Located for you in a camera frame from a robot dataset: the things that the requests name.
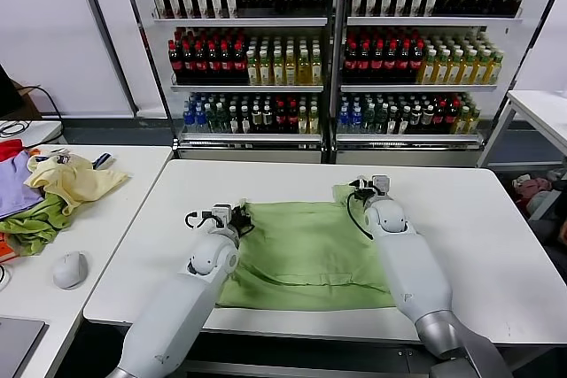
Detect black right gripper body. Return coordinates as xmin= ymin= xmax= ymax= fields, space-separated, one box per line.
xmin=351 ymin=177 xmax=378 ymax=203

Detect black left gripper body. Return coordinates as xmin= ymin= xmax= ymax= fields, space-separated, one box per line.
xmin=229 ymin=203 xmax=257 ymax=236

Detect light green t-shirt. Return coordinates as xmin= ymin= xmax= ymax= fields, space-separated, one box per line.
xmin=215 ymin=182 xmax=398 ymax=311

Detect pink clothes pile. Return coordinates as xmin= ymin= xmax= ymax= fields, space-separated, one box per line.
xmin=512 ymin=173 xmax=553 ymax=211

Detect small red label cola bottle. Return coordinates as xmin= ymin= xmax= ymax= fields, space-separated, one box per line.
xmin=285 ymin=103 xmax=299 ymax=134
xmin=445 ymin=102 xmax=459 ymax=134
xmin=273 ymin=103 xmax=287 ymax=134
xmin=432 ymin=102 xmax=447 ymax=134

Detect cola bottle red cap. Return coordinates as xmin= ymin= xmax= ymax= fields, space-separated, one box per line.
xmin=167 ymin=40 xmax=183 ymax=83
xmin=384 ymin=41 xmax=399 ymax=83
xmin=343 ymin=41 xmax=358 ymax=83
xmin=206 ymin=40 xmax=221 ymax=83
xmin=181 ymin=40 xmax=196 ymax=83
xmin=397 ymin=41 xmax=412 ymax=83
xmin=194 ymin=40 xmax=208 ymax=83
xmin=219 ymin=40 xmax=234 ymax=83
xmin=369 ymin=41 xmax=384 ymax=83
xmin=410 ymin=41 xmax=425 ymax=83
xmin=356 ymin=41 xmax=371 ymax=83
xmin=232 ymin=40 xmax=247 ymax=83

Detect pale yellow shirt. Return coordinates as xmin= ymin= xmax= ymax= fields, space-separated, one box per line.
xmin=22 ymin=152 xmax=130 ymax=216

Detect white computer mouse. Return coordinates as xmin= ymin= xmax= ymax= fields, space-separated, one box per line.
xmin=51 ymin=251 xmax=89 ymax=290

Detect white beverage shelf cabinet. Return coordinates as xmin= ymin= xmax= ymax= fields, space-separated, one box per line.
xmin=331 ymin=0 xmax=553 ymax=167
xmin=115 ymin=0 xmax=342 ymax=165

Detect white printed cloth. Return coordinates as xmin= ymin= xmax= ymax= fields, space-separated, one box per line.
xmin=37 ymin=146 xmax=73 ymax=166

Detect white side table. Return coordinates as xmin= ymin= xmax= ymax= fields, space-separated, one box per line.
xmin=477 ymin=89 xmax=567 ymax=169

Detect crumpled olive green garment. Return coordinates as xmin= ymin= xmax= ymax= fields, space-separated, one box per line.
xmin=0 ymin=191 xmax=74 ymax=258

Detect purple shirt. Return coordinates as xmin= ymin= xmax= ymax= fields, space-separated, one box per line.
xmin=0 ymin=150 xmax=45 ymax=220

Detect brown cardboard box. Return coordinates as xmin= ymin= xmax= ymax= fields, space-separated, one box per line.
xmin=11 ymin=79 xmax=43 ymax=120

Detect orange white package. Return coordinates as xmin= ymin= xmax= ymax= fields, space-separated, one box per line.
xmin=0 ymin=231 xmax=21 ymax=264

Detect red cloth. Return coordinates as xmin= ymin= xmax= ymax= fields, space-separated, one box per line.
xmin=0 ymin=138 xmax=24 ymax=162

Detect grey laptop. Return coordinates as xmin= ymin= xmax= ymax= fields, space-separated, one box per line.
xmin=0 ymin=315 xmax=49 ymax=378

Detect black monitor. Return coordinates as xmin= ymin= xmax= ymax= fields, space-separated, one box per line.
xmin=0 ymin=63 xmax=26 ymax=119

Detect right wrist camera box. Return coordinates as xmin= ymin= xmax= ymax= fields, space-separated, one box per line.
xmin=369 ymin=174 xmax=392 ymax=197

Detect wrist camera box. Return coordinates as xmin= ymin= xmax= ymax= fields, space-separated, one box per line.
xmin=211 ymin=204 xmax=234 ymax=225
xmin=369 ymin=174 xmax=392 ymax=197

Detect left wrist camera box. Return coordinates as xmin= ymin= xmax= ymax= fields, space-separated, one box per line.
xmin=211 ymin=204 xmax=234 ymax=225

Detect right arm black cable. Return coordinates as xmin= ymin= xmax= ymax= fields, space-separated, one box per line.
xmin=346 ymin=189 xmax=376 ymax=241

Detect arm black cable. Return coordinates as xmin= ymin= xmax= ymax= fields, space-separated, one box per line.
xmin=346 ymin=189 xmax=376 ymax=241
xmin=184 ymin=210 xmax=216 ymax=229

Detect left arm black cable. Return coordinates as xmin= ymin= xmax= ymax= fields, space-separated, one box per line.
xmin=184 ymin=210 xmax=216 ymax=229

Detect black monitor cable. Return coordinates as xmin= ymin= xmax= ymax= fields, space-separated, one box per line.
xmin=19 ymin=84 xmax=63 ymax=121

